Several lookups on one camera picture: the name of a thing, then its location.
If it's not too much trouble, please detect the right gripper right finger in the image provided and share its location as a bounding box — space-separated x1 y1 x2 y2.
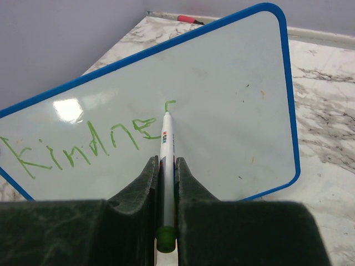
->
176 157 331 265

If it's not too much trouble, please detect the blue framed whiteboard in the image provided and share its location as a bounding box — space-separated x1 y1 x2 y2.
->
1 3 301 201

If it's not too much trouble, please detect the white marker pen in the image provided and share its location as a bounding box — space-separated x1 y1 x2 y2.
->
156 111 176 253

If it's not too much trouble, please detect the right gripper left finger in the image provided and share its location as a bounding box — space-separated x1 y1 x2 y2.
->
1 157 159 265

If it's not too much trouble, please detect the red pen at back rail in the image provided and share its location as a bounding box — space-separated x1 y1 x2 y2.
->
177 15 205 25

